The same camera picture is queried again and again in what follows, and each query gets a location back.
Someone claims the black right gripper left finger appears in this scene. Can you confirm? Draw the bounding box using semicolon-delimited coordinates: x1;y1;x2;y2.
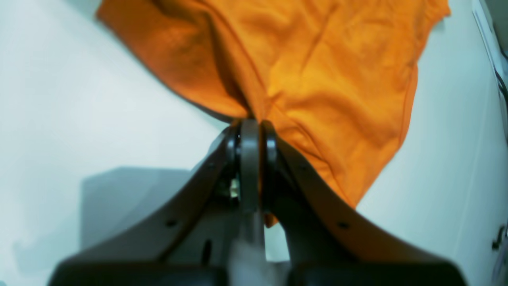
77;126;240;263

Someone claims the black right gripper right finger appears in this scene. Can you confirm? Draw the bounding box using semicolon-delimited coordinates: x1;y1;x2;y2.
260;121;443;264

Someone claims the orange T-shirt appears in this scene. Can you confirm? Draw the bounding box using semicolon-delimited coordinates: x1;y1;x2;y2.
96;0;451;208

